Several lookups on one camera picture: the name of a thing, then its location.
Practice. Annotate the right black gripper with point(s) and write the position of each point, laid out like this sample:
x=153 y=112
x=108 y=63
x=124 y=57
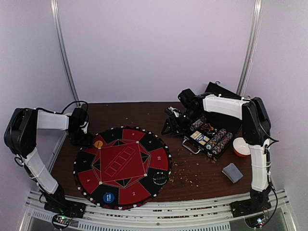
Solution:
x=173 y=121

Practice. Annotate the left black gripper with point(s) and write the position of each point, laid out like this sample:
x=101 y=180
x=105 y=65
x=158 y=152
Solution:
x=87 y=142

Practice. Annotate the orange big blind button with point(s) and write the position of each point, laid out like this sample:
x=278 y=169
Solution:
x=98 y=144

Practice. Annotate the clear dealer button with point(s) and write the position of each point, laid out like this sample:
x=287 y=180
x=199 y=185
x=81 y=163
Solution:
x=160 y=178

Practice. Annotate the blue small blind button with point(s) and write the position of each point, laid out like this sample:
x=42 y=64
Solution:
x=108 y=197

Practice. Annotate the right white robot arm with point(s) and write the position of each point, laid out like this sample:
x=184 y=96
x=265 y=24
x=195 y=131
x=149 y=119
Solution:
x=256 y=133

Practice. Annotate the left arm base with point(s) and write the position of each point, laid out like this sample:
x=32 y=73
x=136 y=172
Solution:
x=67 y=208

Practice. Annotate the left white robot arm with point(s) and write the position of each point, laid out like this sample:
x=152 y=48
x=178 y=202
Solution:
x=21 y=138

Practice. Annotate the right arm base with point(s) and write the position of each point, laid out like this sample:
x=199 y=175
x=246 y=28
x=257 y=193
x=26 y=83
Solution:
x=248 y=207

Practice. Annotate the front left chip row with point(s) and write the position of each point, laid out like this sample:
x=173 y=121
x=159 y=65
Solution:
x=198 y=123

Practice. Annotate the chip row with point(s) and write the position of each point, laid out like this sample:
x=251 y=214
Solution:
x=215 y=139
x=221 y=144
x=198 y=123

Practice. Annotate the boxed card decks in case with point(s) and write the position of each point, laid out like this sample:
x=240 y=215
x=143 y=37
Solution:
x=200 y=137

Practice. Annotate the red black triangle card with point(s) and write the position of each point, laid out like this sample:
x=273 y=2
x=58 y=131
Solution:
x=207 y=127

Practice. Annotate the black poker chip case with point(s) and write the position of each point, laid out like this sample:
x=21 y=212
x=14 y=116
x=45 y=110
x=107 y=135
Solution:
x=217 y=120

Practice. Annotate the back right chip row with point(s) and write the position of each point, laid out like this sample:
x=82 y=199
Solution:
x=215 y=139

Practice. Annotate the front right chip row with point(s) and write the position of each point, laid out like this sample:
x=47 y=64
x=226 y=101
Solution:
x=221 y=144

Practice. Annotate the round red black poker mat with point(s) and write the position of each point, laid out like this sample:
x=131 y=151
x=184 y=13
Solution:
x=124 y=166

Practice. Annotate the orange white bowl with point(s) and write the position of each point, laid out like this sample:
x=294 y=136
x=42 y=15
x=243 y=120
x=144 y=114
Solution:
x=240 y=147

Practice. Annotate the right aluminium frame post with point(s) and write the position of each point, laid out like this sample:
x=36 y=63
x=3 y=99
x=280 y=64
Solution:
x=251 y=46

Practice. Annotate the aluminium frame post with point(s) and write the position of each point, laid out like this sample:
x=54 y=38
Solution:
x=251 y=46
x=64 y=57

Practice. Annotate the front aluminium rail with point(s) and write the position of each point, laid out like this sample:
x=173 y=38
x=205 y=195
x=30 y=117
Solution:
x=195 y=215

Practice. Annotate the left aluminium frame post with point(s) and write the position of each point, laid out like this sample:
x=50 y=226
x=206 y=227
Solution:
x=64 y=57

